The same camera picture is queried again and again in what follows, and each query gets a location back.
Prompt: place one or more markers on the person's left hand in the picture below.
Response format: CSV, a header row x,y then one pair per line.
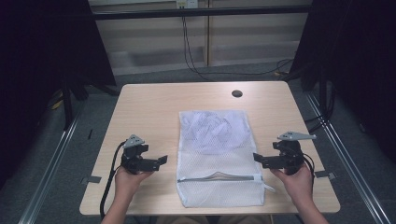
x,y
129,183

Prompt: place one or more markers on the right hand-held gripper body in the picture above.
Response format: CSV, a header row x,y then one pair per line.
x,y
288,154

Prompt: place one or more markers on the person's right hand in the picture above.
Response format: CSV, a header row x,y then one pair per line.
x,y
295,183

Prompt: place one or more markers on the black metal stand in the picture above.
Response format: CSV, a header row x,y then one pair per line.
x,y
67,105

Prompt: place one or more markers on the white mesh laundry bag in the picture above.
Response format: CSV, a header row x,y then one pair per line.
x,y
218,161

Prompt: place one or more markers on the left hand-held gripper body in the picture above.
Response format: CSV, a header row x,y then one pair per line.
x,y
134,155

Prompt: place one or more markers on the white crumpled clothing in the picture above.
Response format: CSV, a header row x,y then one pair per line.
x,y
214,129

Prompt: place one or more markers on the metal floor rail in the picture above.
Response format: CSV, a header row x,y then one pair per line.
x,y
345,158
49,169

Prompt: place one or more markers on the white wall power outlet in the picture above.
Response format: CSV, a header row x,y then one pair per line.
x,y
186,3

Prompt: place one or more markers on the grey tape piece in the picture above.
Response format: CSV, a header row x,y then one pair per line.
x,y
91,179
324,174

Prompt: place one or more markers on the black horizontal metal bar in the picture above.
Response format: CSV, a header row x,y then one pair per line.
x,y
199,12

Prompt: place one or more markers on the black curtain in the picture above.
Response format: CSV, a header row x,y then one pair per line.
x,y
351,62
46,62

